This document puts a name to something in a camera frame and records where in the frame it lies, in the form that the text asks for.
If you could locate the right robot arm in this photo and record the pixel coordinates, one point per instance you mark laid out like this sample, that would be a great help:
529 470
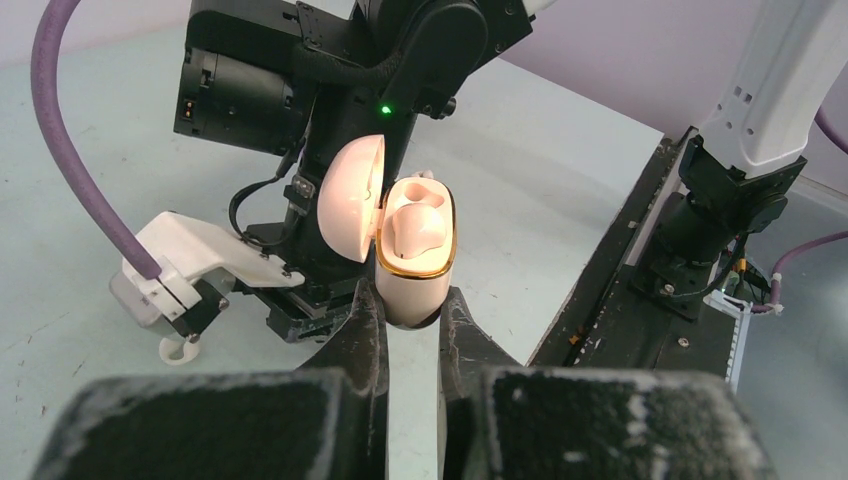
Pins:
294 81

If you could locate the pink earbud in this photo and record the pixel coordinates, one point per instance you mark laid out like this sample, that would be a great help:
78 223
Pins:
417 228

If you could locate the pink earbud charging case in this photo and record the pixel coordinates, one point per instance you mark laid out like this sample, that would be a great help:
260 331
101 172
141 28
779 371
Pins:
354 210

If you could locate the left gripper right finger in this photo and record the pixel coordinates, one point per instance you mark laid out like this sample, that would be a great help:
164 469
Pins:
509 421

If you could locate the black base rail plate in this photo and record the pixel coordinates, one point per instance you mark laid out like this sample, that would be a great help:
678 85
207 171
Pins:
604 322

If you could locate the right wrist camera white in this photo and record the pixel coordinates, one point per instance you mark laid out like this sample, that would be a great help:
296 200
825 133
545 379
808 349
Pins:
200 264

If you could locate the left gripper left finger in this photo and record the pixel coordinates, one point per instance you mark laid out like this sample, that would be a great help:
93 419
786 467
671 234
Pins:
326 419

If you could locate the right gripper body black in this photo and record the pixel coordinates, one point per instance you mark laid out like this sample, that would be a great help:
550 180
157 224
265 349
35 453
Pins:
316 308

